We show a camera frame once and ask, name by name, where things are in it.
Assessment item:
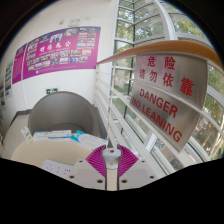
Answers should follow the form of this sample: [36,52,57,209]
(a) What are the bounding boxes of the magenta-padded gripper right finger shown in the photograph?
[117,144,158,191]

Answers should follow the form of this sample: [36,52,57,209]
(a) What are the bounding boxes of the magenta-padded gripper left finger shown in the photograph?
[68,144,107,191]

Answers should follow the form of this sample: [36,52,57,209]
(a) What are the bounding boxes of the small white charger block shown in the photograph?
[102,147,122,191]

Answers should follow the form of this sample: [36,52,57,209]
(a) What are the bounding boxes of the white and teal power strip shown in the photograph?
[41,158,76,178]

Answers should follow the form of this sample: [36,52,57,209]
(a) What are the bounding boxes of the long white and blue box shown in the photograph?
[32,129,73,142]

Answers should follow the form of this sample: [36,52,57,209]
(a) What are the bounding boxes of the small white upright box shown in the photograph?
[20,126,34,144]

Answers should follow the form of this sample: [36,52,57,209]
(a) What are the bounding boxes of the clear red-lettered warning sign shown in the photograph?
[129,53,209,153]

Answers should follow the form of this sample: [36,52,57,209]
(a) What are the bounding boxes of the green exit sign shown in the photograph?
[45,87,59,95]

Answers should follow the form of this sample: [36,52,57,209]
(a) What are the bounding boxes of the white railing with wooden handrail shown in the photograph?
[94,39,224,178]

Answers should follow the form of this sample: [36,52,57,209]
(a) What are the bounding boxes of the large magenta photo wall board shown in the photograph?
[21,26,102,81]

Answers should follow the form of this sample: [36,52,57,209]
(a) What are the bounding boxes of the white photo wall panels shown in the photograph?
[0,59,14,111]

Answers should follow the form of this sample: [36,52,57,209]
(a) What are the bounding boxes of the narrow magenta wall board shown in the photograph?
[11,43,28,85]

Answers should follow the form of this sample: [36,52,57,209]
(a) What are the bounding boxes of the white-framed glass window wall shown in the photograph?
[113,0,224,161]

